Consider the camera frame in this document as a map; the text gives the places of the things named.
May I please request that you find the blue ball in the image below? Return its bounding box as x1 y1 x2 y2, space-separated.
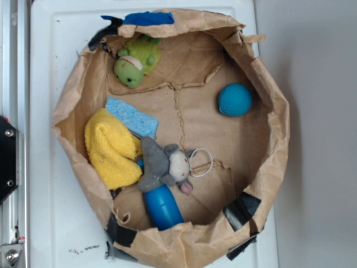
218 83 253 117

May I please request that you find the grey plush mouse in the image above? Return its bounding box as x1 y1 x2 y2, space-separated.
138 136 199 195

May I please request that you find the light blue sponge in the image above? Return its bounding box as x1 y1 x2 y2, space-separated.
105 97 159 139

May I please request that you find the yellow fuzzy cloth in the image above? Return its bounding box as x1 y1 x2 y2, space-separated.
84 108 143 190

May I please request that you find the brown paper bag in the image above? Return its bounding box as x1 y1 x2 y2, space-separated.
52 8 290 267

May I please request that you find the blue plastic capsule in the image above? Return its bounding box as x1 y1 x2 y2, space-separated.
138 160 184 231

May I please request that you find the white plastic tray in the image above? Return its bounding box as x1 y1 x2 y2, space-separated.
27 0 279 268

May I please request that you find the black metal bracket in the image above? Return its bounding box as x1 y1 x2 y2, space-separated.
0 116 19 204

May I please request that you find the aluminium frame rail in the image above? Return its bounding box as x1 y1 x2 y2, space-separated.
0 0 30 268

